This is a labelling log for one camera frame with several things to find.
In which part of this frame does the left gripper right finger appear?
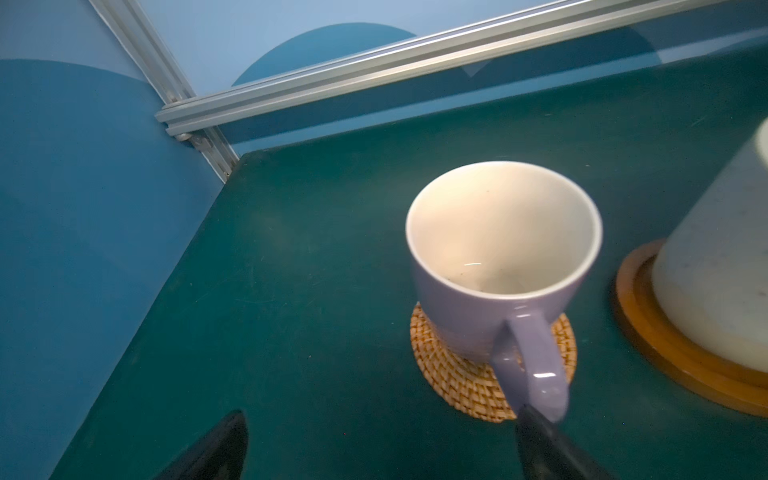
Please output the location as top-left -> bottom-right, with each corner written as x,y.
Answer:
515,405 -> 615,480

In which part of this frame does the aluminium back frame bar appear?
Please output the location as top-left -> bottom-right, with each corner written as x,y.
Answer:
155,0 -> 707,137

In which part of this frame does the cream mug white handle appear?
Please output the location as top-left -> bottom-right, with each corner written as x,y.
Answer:
652,123 -> 767,372

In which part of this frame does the cream mug lilac handle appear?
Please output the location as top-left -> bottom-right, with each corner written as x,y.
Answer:
405,161 -> 603,422

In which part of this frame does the brown wooden round coaster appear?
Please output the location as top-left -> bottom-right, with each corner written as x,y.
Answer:
611,239 -> 767,418

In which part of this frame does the aluminium corner frame post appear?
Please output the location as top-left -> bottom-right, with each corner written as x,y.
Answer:
90,0 -> 239,182

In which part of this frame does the woven rattan round coaster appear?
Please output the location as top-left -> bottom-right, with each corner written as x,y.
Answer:
409,302 -> 579,424

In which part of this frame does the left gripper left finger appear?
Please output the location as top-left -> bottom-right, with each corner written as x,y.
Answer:
155,410 -> 249,480

